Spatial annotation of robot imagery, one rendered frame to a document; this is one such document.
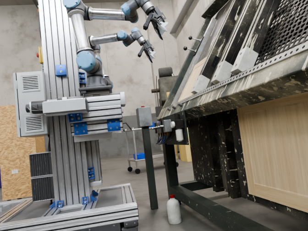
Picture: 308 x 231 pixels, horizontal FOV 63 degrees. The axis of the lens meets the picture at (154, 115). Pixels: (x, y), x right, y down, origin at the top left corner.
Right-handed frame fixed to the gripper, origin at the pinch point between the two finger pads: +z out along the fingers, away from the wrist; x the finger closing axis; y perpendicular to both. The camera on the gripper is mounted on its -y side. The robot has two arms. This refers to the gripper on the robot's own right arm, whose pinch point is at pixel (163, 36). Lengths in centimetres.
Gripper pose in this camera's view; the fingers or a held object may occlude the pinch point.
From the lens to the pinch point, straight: 178.9
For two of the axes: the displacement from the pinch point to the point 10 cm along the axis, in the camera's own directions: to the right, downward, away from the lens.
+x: -1.5, 0.9, 9.8
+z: 5.6, 8.3, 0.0
